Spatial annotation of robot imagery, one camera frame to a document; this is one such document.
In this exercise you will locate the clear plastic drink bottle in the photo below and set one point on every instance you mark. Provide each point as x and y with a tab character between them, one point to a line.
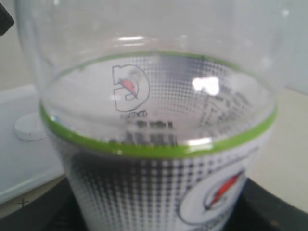
157	108

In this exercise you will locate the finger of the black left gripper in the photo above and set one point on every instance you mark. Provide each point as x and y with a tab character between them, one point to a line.
6	20

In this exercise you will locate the white rectangular plastic tray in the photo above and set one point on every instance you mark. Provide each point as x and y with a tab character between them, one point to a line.
24	165

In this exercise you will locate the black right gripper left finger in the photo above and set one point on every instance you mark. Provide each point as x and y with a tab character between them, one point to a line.
55	210

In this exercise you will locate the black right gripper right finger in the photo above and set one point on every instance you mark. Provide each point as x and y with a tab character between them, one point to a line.
259	210

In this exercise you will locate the white bottle cap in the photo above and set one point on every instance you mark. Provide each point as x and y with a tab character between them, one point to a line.
30	128

